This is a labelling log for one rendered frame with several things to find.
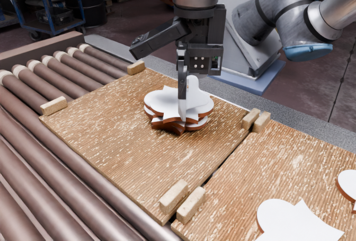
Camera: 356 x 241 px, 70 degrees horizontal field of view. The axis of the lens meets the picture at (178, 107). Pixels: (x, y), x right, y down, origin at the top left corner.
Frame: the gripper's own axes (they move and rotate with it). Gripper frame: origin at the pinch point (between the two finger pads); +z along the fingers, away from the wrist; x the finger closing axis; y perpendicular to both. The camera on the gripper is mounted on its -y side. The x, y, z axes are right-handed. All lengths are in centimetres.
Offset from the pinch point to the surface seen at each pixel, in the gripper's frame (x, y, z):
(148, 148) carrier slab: -7.2, -6.5, 6.8
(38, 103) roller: 10.2, -39.0, 8.6
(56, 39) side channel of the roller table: 48, -50, 5
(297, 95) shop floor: 160, 104, 101
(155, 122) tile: -3.8, -5.3, 2.5
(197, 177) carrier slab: -14.0, 3.6, 6.8
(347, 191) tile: -16.7, 28.8, 5.7
